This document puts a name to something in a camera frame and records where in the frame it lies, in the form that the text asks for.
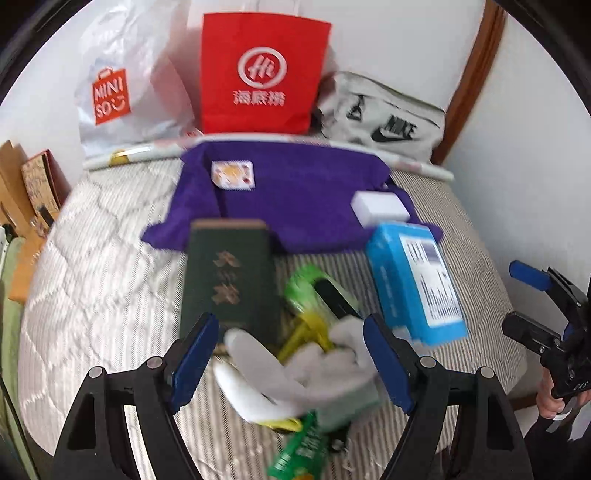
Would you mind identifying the pale green cloth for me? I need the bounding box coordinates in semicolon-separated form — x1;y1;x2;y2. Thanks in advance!
318;383;384;432

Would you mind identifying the person's right hand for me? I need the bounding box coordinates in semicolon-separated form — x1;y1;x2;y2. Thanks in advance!
538;369;578;420

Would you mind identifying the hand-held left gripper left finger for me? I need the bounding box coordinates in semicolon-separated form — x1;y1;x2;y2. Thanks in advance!
53;311;220;480

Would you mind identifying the brown wooden frame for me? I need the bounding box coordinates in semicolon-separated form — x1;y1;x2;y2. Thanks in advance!
431;0;509;165

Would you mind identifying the dark green book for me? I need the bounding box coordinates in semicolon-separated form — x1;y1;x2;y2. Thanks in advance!
180;219;283;347

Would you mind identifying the white foam block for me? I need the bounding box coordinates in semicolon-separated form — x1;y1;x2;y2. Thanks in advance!
350;191;411;228

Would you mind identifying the printed brown box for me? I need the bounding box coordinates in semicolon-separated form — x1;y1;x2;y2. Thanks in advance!
21;149;71;228

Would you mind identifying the red paper bag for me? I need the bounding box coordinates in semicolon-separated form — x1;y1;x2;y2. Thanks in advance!
199;13;332;136

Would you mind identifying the purple towel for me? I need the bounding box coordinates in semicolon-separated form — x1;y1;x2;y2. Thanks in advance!
141;141;444;254

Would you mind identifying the small orange white packet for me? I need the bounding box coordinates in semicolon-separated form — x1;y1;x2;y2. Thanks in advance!
210;160;256;190

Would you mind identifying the grey bag with black logo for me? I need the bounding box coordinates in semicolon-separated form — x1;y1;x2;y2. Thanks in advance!
314;71;446;162

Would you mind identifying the yellow pouch with black straps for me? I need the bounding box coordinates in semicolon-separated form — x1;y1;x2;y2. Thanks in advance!
277;265;365;365

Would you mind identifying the white cotton glove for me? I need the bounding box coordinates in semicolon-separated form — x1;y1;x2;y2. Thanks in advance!
215;318;384;432

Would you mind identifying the blue box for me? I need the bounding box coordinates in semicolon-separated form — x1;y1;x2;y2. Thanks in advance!
366;222;469;347

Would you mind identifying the white rolled paper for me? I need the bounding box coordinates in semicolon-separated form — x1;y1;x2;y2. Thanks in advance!
83;134;455;183

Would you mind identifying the green snack packet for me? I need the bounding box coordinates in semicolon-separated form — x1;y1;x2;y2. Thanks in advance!
268;411;335;480

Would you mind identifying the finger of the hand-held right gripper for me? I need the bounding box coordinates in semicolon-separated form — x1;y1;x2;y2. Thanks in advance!
508;260;589;319
502;311;571;363

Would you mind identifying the person's dark clothing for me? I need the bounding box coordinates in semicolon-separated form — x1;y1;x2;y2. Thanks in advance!
524;401;591;480

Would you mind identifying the plain cardboard box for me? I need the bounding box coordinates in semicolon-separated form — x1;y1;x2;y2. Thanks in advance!
0;141;29;227

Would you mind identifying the white plastic shopping bag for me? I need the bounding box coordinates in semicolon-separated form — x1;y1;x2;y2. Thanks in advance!
74;0;204;158

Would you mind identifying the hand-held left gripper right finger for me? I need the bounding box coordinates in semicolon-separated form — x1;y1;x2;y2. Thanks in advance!
362;314;529;480

